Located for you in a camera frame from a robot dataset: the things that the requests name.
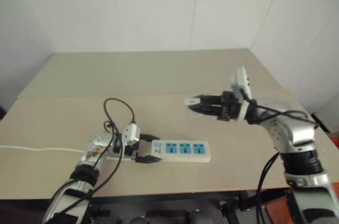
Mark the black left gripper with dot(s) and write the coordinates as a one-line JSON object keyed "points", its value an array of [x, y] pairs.
{"points": [[133, 150]]}

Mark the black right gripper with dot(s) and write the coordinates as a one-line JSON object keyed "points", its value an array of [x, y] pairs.
{"points": [[229, 106]]}

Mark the white charger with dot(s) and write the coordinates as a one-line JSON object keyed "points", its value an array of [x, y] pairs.
{"points": [[189, 101]]}

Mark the white power strip blue sockets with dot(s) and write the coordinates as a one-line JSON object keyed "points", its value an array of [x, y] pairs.
{"points": [[182, 155]]}

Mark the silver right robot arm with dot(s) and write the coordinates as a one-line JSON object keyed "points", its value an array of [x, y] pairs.
{"points": [[299, 134]]}

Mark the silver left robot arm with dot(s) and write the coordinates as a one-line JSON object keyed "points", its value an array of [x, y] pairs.
{"points": [[95, 142]]}

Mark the dark rounded shape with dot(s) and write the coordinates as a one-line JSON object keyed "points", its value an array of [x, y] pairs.
{"points": [[139, 220]]}

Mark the orange box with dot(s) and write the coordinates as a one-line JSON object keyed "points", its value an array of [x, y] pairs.
{"points": [[276, 208]]}

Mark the red object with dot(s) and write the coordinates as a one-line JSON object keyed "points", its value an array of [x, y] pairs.
{"points": [[335, 144]]}

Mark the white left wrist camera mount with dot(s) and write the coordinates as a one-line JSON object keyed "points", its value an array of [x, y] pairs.
{"points": [[129, 134]]}

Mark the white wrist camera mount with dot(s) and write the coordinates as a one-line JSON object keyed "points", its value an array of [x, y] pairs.
{"points": [[242, 81], [129, 134]]}

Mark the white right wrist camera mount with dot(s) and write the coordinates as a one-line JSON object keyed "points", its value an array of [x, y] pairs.
{"points": [[242, 81]]}

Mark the black table frame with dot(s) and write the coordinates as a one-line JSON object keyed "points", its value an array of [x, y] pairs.
{"points": [[164, 202]]}

